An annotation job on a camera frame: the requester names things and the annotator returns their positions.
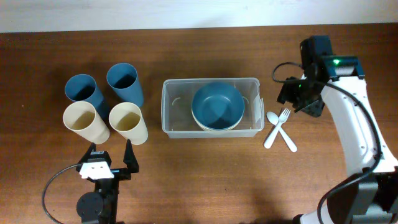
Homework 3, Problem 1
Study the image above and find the right blue cup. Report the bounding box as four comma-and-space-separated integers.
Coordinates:
106, 63, 144, 107

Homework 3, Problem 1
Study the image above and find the blue bowl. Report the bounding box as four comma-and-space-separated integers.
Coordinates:
191, 82, 245, 130

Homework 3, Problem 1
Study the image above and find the white plastic spoon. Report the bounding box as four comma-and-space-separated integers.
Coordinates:
266, 111, 297, 152

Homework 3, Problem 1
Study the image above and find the right cream cup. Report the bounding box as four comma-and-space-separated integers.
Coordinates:
109, 102, 149, 145

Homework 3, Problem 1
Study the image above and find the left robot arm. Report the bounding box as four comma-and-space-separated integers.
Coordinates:
76, 140, 139, 224

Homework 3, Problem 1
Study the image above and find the clear plastic container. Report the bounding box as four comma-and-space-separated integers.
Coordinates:
161, 77, 265, 139

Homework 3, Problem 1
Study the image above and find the white plastic fork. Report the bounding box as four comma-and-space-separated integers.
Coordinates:
264, 108, 291, 149

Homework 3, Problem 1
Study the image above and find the left cream cup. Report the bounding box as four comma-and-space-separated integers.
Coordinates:
63, 101, 110, 144

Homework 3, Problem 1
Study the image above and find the left blue cup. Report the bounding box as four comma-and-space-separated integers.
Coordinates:
65, 74, 110, 119

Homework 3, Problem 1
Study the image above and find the cream cup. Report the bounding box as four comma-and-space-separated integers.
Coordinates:
63, 101, 110, 144
109, 102, 149, 145

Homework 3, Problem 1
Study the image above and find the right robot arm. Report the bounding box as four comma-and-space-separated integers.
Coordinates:
277, 35, 397, 223

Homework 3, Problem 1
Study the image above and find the cream bowl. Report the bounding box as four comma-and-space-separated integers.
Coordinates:
192, 106, 245, 131

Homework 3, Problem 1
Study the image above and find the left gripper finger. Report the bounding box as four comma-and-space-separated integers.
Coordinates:
78, 142, 96, 164
123, 139, 139, 173

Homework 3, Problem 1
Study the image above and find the blue cup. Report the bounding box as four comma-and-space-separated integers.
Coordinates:
65, 74, 110, 119
106, 63, 144, 107

